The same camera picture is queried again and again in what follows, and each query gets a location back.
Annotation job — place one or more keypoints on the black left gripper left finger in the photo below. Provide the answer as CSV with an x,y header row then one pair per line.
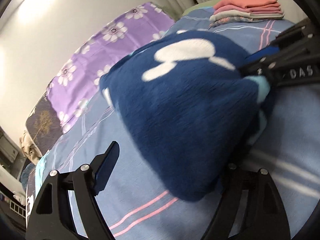
x,y
51,216

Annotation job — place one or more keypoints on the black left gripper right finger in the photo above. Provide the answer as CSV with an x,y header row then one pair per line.
x,y
264,217

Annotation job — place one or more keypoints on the navy fleece star garment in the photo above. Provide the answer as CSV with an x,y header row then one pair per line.
x,y
187,107

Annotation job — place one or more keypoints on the coral folded garment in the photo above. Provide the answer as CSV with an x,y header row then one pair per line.
x,y
255,6

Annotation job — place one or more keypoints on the blue striped bed sheet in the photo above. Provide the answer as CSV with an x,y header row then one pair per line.
x,y
191,101

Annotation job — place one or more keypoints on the cream folded garment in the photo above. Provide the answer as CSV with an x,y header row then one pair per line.
x,y
236,13

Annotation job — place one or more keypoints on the patterned folded garment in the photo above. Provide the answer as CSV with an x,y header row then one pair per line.
x,y
233,19

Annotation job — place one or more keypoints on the dark floral pillow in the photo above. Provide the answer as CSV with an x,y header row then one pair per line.
x,y
43,125

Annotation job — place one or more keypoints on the green bed pad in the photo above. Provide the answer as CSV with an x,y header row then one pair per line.
x,y
203,5

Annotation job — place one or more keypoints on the purple floral pillow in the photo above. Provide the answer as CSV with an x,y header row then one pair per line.
x,y
78,80

